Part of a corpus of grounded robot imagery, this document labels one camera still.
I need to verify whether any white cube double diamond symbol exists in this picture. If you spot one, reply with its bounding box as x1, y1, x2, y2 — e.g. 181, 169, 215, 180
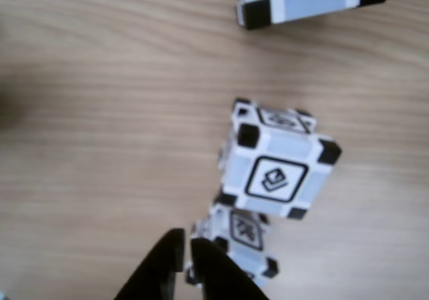
214, 97, 343, 220

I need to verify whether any white cube lightning symbol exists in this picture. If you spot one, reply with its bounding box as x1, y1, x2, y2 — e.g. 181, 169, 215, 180
234, 0, 389, 30

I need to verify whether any white cube lamp symbol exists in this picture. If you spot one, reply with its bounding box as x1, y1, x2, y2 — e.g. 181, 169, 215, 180
184, 202, 280, 289

